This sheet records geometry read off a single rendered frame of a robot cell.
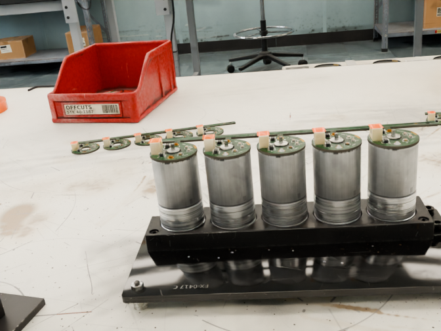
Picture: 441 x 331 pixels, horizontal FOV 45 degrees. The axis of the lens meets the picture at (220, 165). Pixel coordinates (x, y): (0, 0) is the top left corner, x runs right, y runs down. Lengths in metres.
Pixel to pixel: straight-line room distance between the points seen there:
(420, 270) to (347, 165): 0.06
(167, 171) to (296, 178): 0.07
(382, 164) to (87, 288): 0.16
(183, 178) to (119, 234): 0.08
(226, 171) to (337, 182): 0.06
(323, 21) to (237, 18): 0.71
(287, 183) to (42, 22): 4.88
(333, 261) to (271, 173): 0.05
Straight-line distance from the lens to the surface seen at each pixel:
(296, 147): 0.27
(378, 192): 0.28
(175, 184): 0.28
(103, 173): 0.43
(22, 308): 0.29
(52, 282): 0.31
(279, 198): 0.28
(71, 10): 2.72
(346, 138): 0.28
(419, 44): 3.30
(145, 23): 4.81
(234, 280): 0.26
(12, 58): 4.87
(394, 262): 0.28
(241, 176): 0.27
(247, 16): 4.67
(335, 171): 0.27
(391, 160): 0.27
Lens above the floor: 0.91
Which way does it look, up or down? 23 degrees down
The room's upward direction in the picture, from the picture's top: 6 degrees counter-clockwise
